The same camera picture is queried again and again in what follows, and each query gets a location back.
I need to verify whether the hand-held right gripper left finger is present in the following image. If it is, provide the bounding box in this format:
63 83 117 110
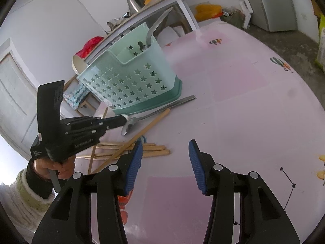
32 140 144 244

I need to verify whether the white desk with wooden top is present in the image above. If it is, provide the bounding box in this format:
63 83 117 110
85 0 200 65

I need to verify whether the green printed box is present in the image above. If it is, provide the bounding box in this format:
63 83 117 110
315 14 325 72

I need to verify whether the person's left hand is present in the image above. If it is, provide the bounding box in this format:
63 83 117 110
33 155 76 181

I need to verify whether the bunch of wooden chopsticks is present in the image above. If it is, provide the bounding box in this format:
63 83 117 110
76 107 171 174

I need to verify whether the grey refrigerator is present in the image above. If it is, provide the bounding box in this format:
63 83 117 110
251 0 314 32

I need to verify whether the steel electric kettle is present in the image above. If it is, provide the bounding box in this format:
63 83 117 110
127 0 146 15

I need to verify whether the orange plastic bag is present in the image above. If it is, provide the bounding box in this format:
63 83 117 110
195 4 224 22

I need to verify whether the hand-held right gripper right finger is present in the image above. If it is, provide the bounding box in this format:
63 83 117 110
188 139 301 244

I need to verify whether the person's left forearm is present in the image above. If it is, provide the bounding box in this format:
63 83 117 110
0 161 56 237

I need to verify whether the red plastic bag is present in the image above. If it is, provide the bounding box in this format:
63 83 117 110
76 36 105 59

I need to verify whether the brown cardboard box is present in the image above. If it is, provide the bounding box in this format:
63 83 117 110
310 0 323 18

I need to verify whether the white panel door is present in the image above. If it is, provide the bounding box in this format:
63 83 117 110
0 38 67 161

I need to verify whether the white plastic stool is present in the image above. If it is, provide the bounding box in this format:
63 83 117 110
239 0 254 29

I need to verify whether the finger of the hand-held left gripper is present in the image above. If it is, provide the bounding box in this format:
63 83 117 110
61 115 128 143

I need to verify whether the teal star-holed utensil holder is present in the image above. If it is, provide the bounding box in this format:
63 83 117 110
77 22 183 116

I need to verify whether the metal spoon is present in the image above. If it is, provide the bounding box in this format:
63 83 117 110
121 95 196 136
145 7 174 49

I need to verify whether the blue floral cloth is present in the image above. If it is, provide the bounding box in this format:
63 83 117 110
63 83 92 109

